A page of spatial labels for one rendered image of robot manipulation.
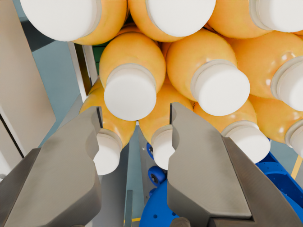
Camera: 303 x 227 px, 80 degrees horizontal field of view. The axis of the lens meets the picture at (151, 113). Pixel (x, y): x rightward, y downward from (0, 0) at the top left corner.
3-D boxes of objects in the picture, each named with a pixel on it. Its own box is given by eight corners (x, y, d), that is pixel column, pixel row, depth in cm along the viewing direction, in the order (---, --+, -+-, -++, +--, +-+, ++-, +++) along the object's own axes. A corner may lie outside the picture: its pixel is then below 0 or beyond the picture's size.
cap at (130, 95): (165, 86, 15) (167, 97, 13) (136, 119, 16) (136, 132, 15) (124, 57, 13) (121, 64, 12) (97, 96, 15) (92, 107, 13)
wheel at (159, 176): (160, 193, 37) (167, 187, 39) (160, 179, 35) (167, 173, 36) (146, 179, 40) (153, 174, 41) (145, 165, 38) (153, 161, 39)
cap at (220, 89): (223, 52, 13) (234, 59, 12) (250, 85, 15) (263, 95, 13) (184, 89, 15) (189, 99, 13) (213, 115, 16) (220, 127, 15)
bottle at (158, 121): (130, 77, 33) (121, 147, 18) (158, 50, 31) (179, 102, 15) (155, 102, 36) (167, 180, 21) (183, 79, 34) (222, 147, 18)
